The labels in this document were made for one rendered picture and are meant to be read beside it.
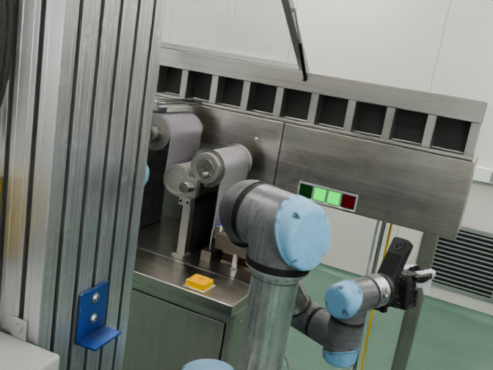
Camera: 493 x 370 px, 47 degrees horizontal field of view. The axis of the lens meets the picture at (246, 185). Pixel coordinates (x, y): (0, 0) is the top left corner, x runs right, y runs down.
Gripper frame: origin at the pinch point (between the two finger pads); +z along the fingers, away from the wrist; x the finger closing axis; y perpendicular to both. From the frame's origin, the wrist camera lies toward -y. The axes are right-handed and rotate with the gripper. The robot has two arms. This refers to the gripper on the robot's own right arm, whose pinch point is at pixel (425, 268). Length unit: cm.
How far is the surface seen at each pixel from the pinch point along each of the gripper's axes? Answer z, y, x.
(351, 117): 51, -37, -65
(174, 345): -16, 46, -82
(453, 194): 67, -11, -28
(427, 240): 80, 11, -43
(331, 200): 50, -4, -70
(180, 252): -1, 19, -100
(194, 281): -14, 21, -75
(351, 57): 240, -85, -211
